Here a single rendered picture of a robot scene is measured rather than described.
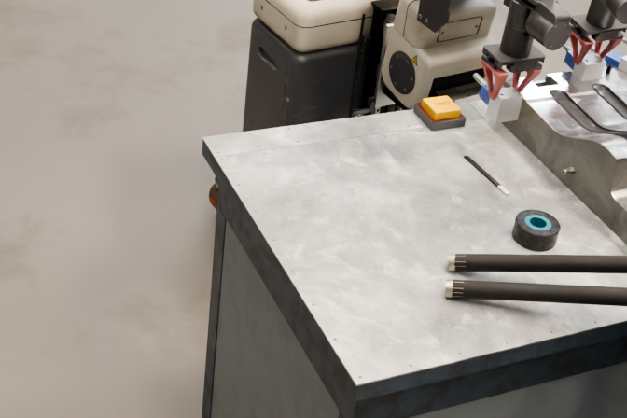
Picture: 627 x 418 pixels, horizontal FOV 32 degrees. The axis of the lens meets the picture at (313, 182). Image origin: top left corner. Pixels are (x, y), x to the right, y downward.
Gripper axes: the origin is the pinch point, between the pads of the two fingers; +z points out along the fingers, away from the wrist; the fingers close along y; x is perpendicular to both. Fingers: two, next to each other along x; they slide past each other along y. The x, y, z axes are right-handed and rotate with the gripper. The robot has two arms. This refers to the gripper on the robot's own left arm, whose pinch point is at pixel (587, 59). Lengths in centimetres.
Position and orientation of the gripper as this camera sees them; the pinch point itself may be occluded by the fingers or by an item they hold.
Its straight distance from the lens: 239.9
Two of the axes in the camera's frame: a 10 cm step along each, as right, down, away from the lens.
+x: -3.9, -6.1, 6.9
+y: 9.2, -1.6, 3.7
